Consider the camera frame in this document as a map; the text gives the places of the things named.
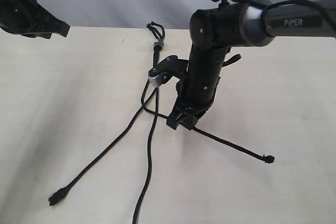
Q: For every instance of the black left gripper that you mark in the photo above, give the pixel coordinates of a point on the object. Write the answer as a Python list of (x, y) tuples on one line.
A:
[(21, 17)]

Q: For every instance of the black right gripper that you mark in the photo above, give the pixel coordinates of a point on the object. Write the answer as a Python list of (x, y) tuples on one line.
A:
[(197, 90)]

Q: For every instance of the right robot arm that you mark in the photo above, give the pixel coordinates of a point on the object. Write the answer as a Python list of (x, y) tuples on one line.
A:
[(215, 31)]

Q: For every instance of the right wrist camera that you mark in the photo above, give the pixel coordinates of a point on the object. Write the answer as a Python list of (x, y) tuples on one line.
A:
[(169, 67)]

